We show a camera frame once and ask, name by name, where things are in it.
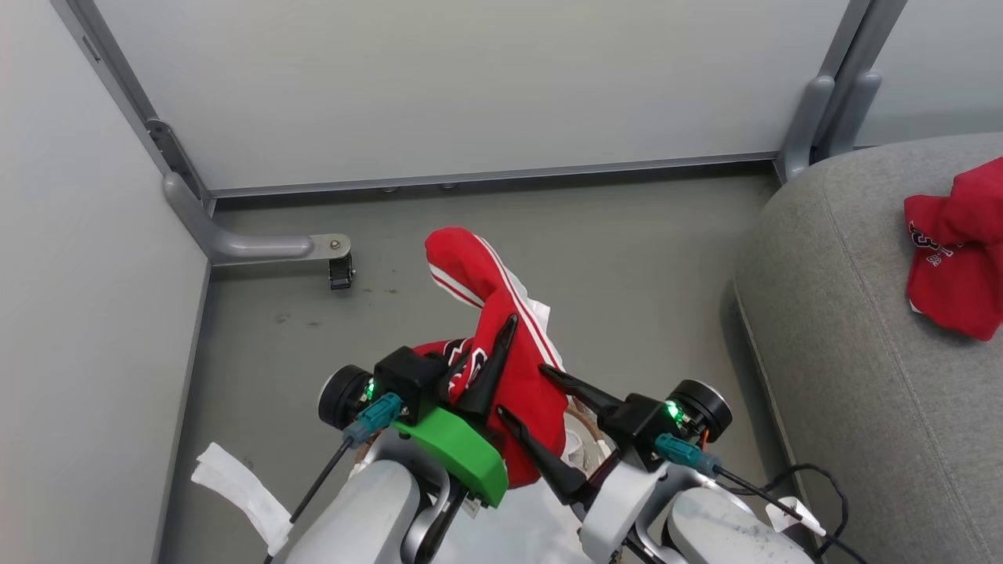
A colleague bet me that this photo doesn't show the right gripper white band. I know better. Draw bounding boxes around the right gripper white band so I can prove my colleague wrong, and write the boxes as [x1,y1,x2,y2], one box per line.
[538,364,733,563]

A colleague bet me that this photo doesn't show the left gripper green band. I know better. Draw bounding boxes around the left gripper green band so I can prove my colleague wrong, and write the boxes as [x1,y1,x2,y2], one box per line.
[317,314,597,508]

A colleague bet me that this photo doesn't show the red shorts white stripes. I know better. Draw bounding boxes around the red shorts white stripes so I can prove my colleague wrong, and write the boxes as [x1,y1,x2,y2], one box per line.
[411,227,571,490]

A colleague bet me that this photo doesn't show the red basketball jersey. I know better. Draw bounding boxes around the red basketball jersey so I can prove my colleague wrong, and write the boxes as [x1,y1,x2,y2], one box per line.
[903,157,1003,342]

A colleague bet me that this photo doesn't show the white cloth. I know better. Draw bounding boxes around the white cloth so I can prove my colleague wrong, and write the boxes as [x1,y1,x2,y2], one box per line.
[435,415,608,564]

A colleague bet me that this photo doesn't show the grey fabric sofa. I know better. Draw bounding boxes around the grey fabric sofa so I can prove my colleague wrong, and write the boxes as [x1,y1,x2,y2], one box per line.
[733,132,1003,564]

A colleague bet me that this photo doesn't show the small white paper tag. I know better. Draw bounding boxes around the small white paper tag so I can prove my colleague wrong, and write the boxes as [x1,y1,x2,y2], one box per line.
[766,496,828,538]

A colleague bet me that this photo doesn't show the large white paper tag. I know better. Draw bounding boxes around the large white paper tag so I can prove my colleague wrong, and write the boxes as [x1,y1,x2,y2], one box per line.
[190,443,294,557]

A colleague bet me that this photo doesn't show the grey partition foot long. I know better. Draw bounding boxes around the grey partition foot long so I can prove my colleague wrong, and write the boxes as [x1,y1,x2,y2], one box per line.
[162,172,353,267]

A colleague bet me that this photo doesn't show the grey partition foot upright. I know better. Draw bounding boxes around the grey partition foot upright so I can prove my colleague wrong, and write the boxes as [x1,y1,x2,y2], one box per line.
[819,70,883,162]
[777,74,836,184]

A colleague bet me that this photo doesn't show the right arm black cable teal plug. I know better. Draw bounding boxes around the right arm black cable teal plug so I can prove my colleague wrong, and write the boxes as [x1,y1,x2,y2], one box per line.
[654,433,871,564]

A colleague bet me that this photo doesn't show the arm black cable teal plug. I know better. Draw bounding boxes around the arm black cable teal plug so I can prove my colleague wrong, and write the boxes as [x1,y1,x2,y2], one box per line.
[263,392,405,564]
[654,433,871,564]

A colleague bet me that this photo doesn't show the left arm black cable teal plug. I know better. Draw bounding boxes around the left arm black cable teal plug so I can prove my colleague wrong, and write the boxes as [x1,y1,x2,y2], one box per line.
[263,392,405,564]

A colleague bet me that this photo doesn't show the grey metal partition rail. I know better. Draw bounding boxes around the grey metal partition rail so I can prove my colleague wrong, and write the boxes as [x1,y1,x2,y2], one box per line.
[208,151,780,199]

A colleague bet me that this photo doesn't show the grey metal partition post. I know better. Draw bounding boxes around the grey metal partition post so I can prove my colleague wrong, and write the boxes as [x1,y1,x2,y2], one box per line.
[49,0,216,212]
[819,0,910,87]

